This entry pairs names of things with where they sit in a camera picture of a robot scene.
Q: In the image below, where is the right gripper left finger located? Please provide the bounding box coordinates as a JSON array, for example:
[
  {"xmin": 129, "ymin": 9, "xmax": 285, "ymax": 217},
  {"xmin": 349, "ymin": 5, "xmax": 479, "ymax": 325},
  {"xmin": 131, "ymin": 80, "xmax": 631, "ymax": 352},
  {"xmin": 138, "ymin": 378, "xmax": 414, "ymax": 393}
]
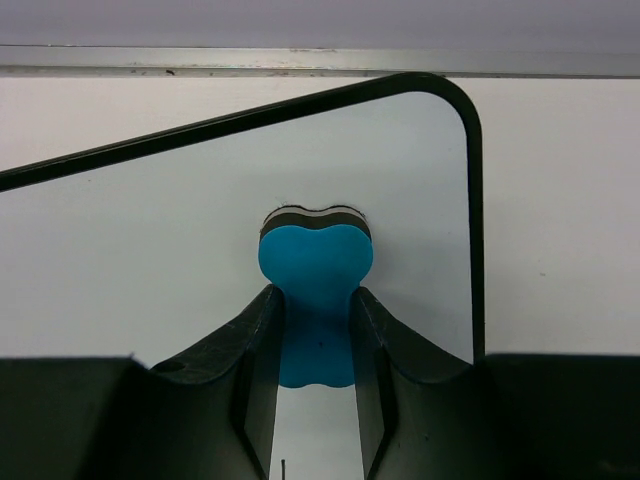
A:
[{"xmin": 1, "ymin": 286, "xmax": 284, "ymax": 479}]

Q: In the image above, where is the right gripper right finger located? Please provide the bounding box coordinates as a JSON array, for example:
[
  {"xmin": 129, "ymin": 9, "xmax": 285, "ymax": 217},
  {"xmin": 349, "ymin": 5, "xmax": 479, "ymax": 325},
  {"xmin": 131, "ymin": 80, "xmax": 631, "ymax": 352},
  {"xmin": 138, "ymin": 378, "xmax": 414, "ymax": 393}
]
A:
[{"xmin": 351, "ymin": 288, "xmax": 639, "ymax": 479}]

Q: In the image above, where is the white whiteboard black frame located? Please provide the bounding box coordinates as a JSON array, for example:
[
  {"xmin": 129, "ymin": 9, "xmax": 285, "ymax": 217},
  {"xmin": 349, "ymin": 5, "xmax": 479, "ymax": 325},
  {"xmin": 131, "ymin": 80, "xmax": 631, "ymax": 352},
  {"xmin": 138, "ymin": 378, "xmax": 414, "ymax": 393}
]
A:
[{"xmin": 0, "ymin": 71, "xmax": 486, "ymax": 480}]

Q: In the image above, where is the blue bone-shaped eraser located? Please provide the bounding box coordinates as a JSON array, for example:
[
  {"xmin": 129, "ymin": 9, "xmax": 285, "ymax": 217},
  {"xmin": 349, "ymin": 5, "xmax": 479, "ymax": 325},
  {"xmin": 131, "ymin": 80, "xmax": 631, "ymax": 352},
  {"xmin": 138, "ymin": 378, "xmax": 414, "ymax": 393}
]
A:
[{"xmin": 258, "ymin": 205, "xmax": 374, "ymax": 389}]

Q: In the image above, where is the aluminium back rail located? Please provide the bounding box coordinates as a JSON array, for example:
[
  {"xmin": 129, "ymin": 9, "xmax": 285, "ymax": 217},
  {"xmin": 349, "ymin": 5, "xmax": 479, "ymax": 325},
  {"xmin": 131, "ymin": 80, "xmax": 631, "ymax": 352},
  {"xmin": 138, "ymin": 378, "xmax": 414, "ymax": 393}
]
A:
[{"xmin": 1, "ymin": 45, "xmax": 639, "ymax": 79}]

